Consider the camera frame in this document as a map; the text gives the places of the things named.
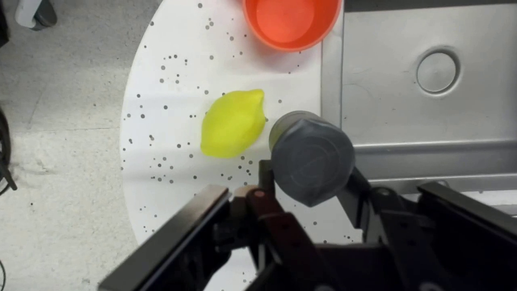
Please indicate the silver toy sink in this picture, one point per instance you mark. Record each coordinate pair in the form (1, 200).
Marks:
(389, 107)

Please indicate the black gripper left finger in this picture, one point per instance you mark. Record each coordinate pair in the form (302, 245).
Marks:
(281, 227)

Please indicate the grey cylindrical object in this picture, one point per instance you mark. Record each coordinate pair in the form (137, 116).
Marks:
(313, 156)

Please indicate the office chair base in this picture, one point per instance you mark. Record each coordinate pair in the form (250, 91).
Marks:
(35, 10)

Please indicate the yellow toy lemon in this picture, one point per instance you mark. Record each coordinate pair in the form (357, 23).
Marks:
(235, 124)

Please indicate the orange cup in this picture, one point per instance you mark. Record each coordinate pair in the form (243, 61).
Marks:
(292, 22)

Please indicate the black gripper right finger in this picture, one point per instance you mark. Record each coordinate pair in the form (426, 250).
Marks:
(389, 227)

